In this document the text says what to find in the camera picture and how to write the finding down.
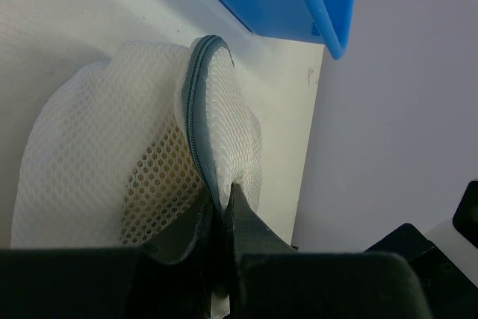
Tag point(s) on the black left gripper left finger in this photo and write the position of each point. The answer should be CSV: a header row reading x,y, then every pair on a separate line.
x,y
174,275

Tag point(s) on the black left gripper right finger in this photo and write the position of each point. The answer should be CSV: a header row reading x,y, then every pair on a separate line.
x,y
254,254

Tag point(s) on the white mesh laundry bag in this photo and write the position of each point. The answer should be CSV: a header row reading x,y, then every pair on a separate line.
x,y
123,148

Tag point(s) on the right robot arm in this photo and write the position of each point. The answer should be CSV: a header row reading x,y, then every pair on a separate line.
x,y
444,259

